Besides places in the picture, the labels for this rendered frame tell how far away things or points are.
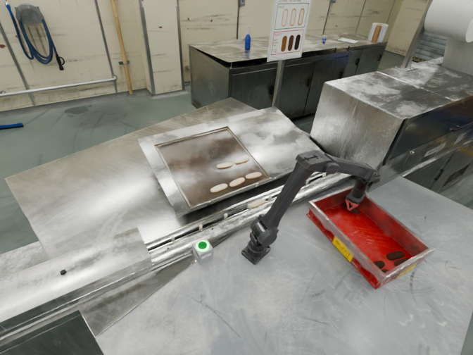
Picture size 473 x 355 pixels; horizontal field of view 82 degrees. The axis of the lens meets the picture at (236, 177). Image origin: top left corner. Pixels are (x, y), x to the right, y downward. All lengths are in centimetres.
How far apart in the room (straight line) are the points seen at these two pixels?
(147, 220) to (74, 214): 37
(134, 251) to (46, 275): 31
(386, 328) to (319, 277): 29
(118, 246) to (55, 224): 43
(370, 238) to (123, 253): 115
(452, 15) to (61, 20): 408
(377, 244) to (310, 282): 43
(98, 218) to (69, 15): 341
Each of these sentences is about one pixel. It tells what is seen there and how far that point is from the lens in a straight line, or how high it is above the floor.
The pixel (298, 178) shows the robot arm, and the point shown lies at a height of 123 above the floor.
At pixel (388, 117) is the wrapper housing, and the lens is 160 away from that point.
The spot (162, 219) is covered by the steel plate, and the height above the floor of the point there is 82.
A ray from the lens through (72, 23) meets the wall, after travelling 458.
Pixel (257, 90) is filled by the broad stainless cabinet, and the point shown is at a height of 66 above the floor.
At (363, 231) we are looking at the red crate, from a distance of 155.
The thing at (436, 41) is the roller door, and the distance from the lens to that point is 840.
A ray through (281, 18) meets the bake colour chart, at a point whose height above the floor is 155.
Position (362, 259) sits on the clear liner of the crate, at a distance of 132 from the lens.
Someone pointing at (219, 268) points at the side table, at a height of 82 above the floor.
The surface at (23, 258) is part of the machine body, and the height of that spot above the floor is 82.
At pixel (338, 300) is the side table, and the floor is 82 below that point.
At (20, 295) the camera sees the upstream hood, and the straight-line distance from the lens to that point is 128.
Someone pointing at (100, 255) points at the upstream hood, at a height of 92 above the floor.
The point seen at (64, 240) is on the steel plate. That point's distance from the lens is 150.
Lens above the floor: 188
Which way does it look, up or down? 40 degrees down
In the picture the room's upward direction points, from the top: 4 degrees clockwise
